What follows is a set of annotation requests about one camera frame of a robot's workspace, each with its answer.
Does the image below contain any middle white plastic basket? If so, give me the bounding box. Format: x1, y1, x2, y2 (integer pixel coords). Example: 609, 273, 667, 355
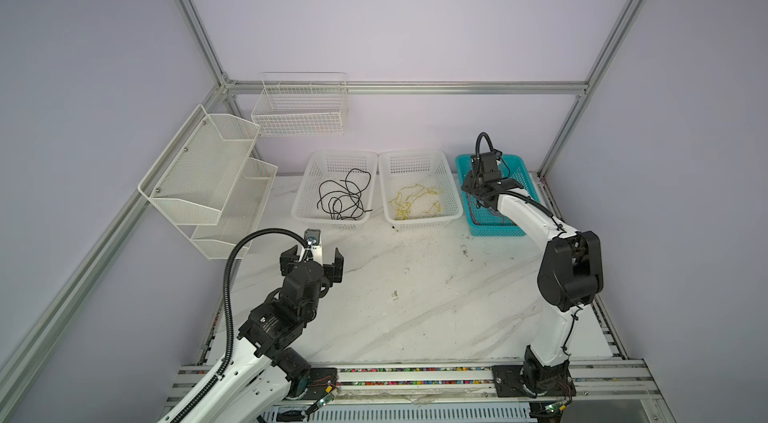
378, 149, 463, 231

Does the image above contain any white mesh two-tier shelf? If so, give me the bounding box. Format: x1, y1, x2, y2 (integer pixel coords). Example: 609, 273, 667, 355
138, 106, 277, 260

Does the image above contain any left white plastic basket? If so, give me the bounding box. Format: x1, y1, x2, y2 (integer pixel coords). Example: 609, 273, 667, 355
291, 150, 378, 230

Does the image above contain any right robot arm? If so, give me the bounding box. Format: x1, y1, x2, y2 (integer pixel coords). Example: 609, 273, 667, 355
461, 132, 604, 397

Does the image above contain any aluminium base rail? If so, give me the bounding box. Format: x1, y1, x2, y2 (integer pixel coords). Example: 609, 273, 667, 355
162, 352, 674, 422

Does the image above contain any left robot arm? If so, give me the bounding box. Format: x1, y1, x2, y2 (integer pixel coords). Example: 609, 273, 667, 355
160, 228, 344, 422

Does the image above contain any white plastic basket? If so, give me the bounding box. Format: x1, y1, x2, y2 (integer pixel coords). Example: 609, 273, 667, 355
291, 150, 378, 230
378, 149, 463, 231

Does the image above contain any white wire wall basket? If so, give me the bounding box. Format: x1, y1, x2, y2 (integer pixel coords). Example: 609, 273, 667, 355
251, 72, 348, 137

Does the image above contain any aluminium frame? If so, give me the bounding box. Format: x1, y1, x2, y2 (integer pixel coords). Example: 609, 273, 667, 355
1, 0, 647, 407

